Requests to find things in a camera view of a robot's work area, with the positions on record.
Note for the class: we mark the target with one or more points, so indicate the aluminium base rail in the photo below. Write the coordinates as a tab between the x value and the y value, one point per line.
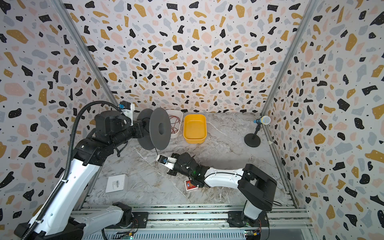
211	222

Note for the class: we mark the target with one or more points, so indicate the blue toy microphone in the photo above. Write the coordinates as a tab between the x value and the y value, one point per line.
265	120

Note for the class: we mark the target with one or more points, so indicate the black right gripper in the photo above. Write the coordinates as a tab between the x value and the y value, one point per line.
176	165

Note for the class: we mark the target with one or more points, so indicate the black microphone stand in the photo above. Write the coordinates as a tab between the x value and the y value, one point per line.
253	140

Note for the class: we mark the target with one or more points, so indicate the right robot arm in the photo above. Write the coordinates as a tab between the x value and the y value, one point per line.
256	186

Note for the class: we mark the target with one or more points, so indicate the grey perforated cable spool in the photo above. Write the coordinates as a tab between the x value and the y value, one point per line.
156	129

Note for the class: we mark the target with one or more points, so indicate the aluminium corner rail left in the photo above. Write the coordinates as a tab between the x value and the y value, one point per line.
69	23

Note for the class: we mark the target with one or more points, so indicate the aluminium corner rail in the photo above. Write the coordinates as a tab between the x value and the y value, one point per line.
312	4
69	23

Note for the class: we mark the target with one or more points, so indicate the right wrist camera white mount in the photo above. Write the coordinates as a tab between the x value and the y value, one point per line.
168	162

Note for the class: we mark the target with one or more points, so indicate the yellow plastic bin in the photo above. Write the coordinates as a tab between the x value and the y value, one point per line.
195	129

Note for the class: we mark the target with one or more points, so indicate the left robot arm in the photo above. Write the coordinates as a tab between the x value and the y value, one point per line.
53	221

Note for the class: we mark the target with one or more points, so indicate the white paper label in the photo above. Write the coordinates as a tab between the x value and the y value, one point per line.
116	184

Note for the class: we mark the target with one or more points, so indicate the white plastic bin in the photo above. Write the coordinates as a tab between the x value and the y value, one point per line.
176	119

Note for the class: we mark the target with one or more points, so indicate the aluminium corner rail right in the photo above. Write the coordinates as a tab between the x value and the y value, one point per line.
312	4

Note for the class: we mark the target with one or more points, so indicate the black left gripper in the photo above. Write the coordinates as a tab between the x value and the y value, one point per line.
139	125

